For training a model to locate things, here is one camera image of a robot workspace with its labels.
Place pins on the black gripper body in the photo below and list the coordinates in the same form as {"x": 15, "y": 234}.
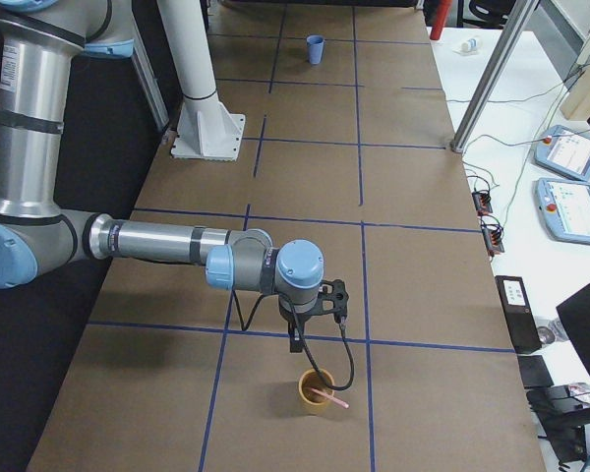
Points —
{"x": 301, "y": 318}

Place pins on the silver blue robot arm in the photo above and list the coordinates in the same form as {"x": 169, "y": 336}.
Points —
{"x": 36, "y": 236}

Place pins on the yellow wooden cup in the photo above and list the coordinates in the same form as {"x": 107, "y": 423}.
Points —
{"x": 314, "y": 403}

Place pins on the blue plastic cup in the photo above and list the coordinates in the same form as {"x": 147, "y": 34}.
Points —
{"x": 315, "y": 47}

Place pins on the pink chopstick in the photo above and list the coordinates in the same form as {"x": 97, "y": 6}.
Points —
{"x": 329, "y": 397}

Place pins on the blue tape line lengthwise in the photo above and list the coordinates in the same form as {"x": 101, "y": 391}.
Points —
{"x": 365, "y": 280}

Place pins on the blue tape line crosswise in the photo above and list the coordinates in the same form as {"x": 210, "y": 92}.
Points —
{"x": 256, "y": 333}

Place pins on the lower black orange connector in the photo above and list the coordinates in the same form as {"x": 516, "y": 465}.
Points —
{"x": 493, "y": 235}

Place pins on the black orange connector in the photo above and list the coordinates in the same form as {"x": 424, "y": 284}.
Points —
{"x": 493, "y": 235}
{"x": 482, "y": 202}

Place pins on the upper black orange connector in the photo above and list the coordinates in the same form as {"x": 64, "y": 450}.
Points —
{"x": 482, "y": 202}

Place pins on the black power box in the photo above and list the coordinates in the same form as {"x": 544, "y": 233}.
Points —
{"x": 517, "y": 313}

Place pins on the black equipment pile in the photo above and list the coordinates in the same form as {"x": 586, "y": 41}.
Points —
{"x": 562, "y": 410}

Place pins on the lower teach pendant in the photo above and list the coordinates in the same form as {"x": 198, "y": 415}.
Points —
{"x": 564, "y": 207}

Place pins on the teach pendant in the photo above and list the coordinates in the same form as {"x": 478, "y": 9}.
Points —
{"x": 565, "y": 152}
{"x": 564, "y": 207}

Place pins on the upper teach pendant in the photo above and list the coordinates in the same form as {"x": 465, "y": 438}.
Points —
{"x": 565, "y": 152}

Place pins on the white crumpled object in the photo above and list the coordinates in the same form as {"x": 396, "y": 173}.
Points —
{"x": 470, "y": 46}

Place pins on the red cylinder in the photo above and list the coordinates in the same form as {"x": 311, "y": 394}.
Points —
{"x": 440, "y": 17}

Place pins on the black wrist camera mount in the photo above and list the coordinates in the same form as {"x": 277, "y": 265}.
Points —
{"x": 333, "y": 300}

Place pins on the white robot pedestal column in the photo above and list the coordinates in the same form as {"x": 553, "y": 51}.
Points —
{"x": 205, "y": 129}

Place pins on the aluminium frame post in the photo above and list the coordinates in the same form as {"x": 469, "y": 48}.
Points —
{"x": 514, "y": 27}

